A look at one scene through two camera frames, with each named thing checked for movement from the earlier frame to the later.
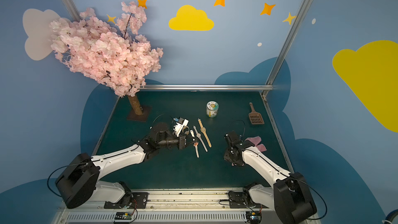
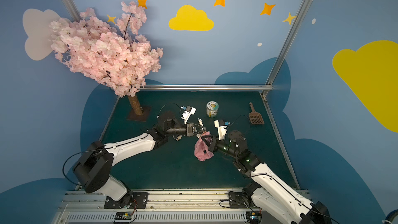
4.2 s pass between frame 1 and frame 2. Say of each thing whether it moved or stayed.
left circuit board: stayed
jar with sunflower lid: stayed
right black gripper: moved
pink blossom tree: stayed
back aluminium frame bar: stayed
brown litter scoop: stayed
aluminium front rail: stayed
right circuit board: stayed
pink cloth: moved
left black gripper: moved
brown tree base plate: stayed
